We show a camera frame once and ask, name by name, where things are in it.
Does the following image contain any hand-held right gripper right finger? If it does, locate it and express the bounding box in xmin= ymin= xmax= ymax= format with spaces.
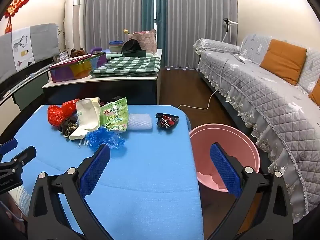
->
xmin=207 ymin=142 xmax=293 ymax=240

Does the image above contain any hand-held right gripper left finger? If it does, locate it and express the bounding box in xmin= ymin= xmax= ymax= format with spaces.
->
xmin=27 ymin=144 xmax=115 ymax=240

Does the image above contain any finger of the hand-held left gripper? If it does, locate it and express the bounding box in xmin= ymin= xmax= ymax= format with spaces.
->
xmin=11 ymin=146 xmax=37 ymax=167
xmin=0 ymin=138 xmax=18 ymax=155

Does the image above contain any pink plastic basin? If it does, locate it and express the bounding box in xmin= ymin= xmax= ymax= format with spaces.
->
xmin=189 ymin=124 xmax=260 ymax=193

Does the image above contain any blue plastic bag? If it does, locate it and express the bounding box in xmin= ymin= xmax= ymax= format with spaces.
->
xmin=85 ymin=126 xmax=125 ymax=150

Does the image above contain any black pink-patterned wrapper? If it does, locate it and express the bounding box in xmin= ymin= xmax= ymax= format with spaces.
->
xmin=59 ymin=116 xmax=80 ymax=138

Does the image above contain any white paper bag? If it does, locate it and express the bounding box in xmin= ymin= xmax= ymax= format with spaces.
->
xmin=69 ymin=97 xmax=102 ymax=140

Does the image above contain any red plastic bag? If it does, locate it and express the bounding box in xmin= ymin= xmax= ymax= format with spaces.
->
xmin=47 ymin=99 xmax=79 ymax=128

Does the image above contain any green snack packet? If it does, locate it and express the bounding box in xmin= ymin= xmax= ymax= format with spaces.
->
xmin=99 ymin=97 xmax=129 ymax=132

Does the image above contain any white foam net pad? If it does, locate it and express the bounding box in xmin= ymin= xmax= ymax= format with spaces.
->
xmin=127 ymin=113 xmax=153 ymax=130

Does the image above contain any black red candy wrapper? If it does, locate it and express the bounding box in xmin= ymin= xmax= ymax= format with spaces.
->
xmin=155 ymin=113 xmax=180 ymax=130

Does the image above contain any television cabinet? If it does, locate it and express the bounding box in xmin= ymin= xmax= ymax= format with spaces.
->
xmin=0 ymin=72 xmax=54 ymax=133

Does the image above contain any white rod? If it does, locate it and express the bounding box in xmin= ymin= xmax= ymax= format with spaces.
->
xmin=7 ymin=64 xmax=50 ymax=93

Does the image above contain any sofa with grey quilted cover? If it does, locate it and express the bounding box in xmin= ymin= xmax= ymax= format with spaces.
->
xmin=193 ymin=34 xmax=320 ymax=224

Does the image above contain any colourful tin box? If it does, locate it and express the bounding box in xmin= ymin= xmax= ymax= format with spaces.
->
xmin=48 ymin=52 xmax=107 ymax=83

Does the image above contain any grey television cover cloth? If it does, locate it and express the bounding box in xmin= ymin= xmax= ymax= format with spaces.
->
xmin=0 ymin=23 xmax=59 ymax=84

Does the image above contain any green checkered cloth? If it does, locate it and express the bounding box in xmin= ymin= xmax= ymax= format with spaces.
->
xmin=89 ymin=56 xmax=161 ymax=78

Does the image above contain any brown teapot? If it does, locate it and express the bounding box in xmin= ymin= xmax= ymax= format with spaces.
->
xmin=69 ymin=47 xmax=87 ymax=58

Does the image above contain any orange cushion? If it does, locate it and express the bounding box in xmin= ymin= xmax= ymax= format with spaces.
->
xmin=308 ymin=79 xmax=320 ymax=103
xmin=259 ymin=39 xmax=307 ymax=85

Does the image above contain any dark green round container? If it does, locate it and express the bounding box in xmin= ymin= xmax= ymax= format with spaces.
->
xmin=122 ymin=49 xmax=147 ymax=58

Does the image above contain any stack of coloured bowls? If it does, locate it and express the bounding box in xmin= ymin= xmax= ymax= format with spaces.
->
xmin=109 ymin=40 xmax=125 ymax=53

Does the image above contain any black bowl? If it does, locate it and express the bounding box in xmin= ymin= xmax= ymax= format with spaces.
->
xmin=121 ymin=39 xmax=142 ymax=55

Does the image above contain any pink lace basket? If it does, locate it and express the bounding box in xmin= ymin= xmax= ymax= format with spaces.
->
xmin=128 ymin=29 xmax=157 ymax=54

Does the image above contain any white standing air conditioner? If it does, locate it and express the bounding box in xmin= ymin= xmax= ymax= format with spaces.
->
xmin=64 ymin=0 xmax=85 ymax=55

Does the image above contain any white floor stand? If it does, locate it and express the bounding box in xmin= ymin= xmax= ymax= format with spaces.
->
xmin=223 ymin=18 xmax=238 ymax=42

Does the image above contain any grey curtain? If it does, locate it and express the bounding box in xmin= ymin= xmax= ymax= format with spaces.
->
xmin=165 ymin=0 xmax=238 ymax=68
xmin=82 ymin=0 xmax=145 ymax=53

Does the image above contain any teal curtain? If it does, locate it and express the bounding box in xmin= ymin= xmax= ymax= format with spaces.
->
xmin=141 ymin=0 xmax=168 ymax=68

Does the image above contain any white power cable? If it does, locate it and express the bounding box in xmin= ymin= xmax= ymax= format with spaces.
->
xmin=177 ymin=44 xmax=247 ymax=110

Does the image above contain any red knot wall decoration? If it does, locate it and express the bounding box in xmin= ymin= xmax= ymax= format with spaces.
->
xmin=4 ymin=0 xmax=30 ymax=34

